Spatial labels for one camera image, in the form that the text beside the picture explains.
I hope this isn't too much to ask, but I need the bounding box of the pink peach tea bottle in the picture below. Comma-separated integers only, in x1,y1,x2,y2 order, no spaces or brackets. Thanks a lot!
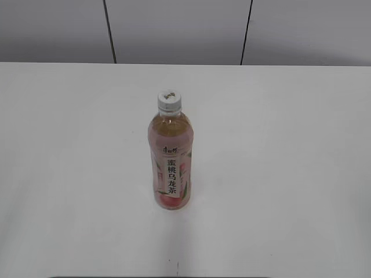
148,111,194,210

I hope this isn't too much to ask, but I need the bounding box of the white bottle cap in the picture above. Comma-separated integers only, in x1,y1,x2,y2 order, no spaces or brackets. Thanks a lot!
157,89,182,113

